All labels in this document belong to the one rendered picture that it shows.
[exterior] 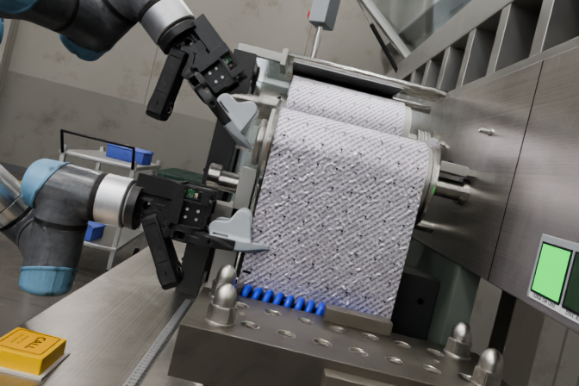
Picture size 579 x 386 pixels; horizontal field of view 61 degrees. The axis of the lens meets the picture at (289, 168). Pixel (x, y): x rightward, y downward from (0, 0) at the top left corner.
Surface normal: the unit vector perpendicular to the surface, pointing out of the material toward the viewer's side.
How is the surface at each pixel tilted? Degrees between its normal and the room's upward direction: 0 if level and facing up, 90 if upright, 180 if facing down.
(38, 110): 90
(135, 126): 90
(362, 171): 90
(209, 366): 90
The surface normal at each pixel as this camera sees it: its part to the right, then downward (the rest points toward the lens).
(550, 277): -0.97, -0.24
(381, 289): 0.01, 0.01
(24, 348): 0.24, -0.97
